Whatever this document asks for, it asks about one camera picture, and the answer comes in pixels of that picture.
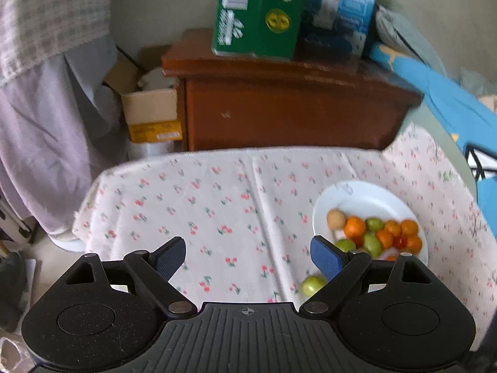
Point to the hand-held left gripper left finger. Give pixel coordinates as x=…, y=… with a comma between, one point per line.
x=171, y=258

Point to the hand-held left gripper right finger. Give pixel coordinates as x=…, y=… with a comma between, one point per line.
x=326, y=258

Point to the green jujube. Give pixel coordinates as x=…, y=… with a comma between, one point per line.
x=374, y=224
x=371, y=241
x=345, y=245

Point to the green lime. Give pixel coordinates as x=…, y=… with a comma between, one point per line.
x=313, y=284

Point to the brown longan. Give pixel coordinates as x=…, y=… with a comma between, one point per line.
x=336, y=218

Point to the white floral plate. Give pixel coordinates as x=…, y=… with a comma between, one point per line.
x=361, y=198

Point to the red cherry tomato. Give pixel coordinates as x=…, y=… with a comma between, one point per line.
x=400, y=242

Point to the small orange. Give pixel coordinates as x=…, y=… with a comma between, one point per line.
x=409, y=227

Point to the yellowish orange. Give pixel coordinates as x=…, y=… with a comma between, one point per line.
x=414, y=244

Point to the cherry print tablecloth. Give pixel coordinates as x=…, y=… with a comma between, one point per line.
x=233, y=202

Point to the brown wooden cabinet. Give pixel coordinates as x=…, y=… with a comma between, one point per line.
x=291, y=116

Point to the open cardboard box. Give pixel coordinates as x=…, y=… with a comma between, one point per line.
x=151, y=105

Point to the lavender cloth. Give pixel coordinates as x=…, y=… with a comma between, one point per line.
x=46, y=143

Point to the grey-green bed sheet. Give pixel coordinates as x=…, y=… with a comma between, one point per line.
x=435, y=124

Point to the blue carton box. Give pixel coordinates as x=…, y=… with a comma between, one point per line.
x=337, y=7

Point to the green carton box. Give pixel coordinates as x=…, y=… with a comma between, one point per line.
x=256, y=15

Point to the grey checked cloth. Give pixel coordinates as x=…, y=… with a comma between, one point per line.
x=46, y=19

